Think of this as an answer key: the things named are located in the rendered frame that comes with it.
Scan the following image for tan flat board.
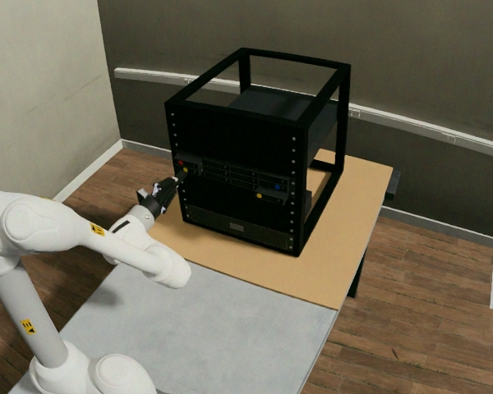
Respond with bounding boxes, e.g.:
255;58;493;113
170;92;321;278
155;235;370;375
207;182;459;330
147;155;393;311

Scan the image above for black server rack frame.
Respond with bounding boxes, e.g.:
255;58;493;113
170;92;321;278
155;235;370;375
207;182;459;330
164;48;351;258

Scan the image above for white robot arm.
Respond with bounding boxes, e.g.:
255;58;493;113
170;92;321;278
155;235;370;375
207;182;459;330
0;191;191;394

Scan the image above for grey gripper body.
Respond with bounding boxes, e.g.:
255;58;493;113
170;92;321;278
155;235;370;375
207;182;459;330
139;191;164;220

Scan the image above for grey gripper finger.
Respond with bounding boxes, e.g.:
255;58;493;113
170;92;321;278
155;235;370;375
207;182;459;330
152;171;187;201
160;174;187;214

